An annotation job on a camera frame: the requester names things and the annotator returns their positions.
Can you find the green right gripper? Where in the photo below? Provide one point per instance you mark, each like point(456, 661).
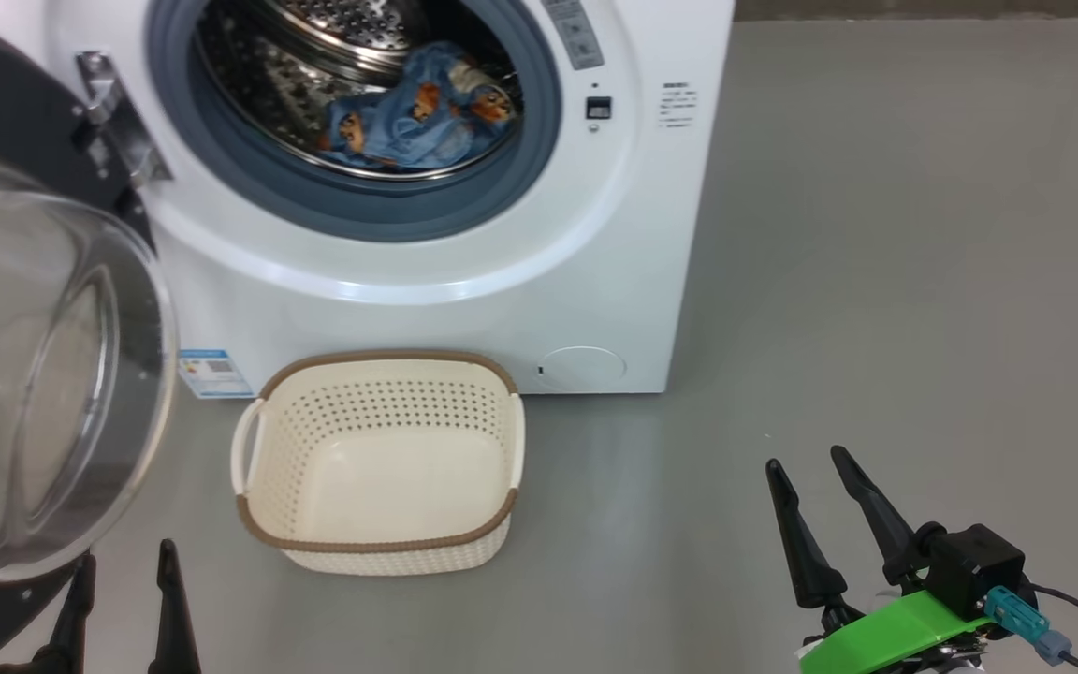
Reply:
point(895, 637)

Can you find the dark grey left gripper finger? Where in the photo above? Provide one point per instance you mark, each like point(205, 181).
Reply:
point(172, 627)
point(66, 646)

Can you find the round glass washing machine door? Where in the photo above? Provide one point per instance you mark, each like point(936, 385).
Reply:
point(34, 374)

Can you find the cream and blue bear garment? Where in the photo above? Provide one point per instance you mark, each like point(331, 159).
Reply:
point(380, 131)

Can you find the cream perforated laundry basket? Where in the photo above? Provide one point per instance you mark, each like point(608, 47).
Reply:
point(380, 468)

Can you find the white front-load washing machine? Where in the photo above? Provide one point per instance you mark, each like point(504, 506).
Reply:
point(595, 281)

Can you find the grey rubber door gasket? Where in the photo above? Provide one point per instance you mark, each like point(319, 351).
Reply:
point(361, 206)

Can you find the black door latch socket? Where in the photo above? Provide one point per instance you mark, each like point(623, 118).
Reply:
point(599, 108)

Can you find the metal door hinge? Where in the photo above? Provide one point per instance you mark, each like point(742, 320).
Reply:
point(118, 122)

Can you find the blue energy label sticker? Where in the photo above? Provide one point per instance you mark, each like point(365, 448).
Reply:
point(214, 374)

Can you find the round white filter cover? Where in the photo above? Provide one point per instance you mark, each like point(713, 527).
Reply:
point(582, 367)

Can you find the printed text notice label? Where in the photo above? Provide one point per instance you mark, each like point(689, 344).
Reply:
point(677, 105)

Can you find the steel perforated washer drum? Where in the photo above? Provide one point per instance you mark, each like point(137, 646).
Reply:
point(268, 84)

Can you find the grey warning label sticker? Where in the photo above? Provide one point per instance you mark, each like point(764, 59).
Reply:
point(576, 33)

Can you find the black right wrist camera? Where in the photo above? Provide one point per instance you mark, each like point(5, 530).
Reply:
point(969, 566)

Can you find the teal right camera connector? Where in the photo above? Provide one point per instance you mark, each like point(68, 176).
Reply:
point(1026, 622)

